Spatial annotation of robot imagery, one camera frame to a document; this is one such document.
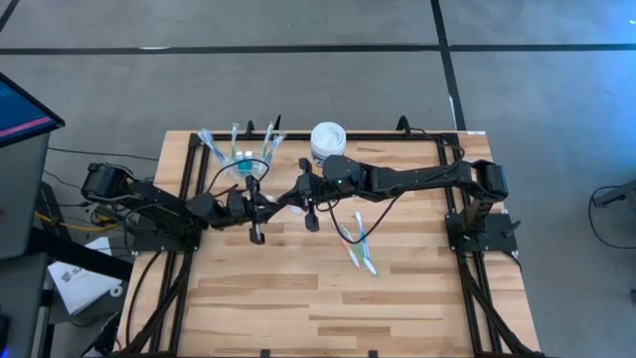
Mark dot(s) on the white box on floor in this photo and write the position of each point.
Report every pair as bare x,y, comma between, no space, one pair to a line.
79,283

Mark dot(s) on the blue mouthwash bottle white cap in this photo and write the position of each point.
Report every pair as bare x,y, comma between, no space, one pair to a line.
248,155
239,155

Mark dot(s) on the blue toothbrush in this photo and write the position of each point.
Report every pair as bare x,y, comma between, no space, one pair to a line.
278,144
217,147

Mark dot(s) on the yellow Lysol wipes canister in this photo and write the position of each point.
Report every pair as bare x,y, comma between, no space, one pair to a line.
328,139

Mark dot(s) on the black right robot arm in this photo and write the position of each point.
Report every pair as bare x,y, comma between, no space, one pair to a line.
422,176

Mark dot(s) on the grey monitor cabinet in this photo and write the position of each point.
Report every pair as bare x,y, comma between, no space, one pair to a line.
20,199

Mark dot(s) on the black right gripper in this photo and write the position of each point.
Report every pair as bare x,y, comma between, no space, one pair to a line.
313,186

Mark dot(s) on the white tape roll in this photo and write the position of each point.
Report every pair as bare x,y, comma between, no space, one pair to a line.
116,290

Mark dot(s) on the clear acrylic organizer box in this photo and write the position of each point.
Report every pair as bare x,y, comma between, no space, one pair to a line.
258,171

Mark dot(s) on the black stand beam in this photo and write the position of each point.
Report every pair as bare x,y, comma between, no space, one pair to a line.
79,253

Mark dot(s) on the grey metal stand leg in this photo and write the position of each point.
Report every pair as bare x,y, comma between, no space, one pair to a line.
618,194

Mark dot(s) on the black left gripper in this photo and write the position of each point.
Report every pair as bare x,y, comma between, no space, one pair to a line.
241,209

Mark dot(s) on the computer monitor blue screen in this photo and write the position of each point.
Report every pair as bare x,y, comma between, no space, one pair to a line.
20,117

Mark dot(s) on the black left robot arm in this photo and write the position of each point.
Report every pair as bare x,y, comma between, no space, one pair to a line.
149,196

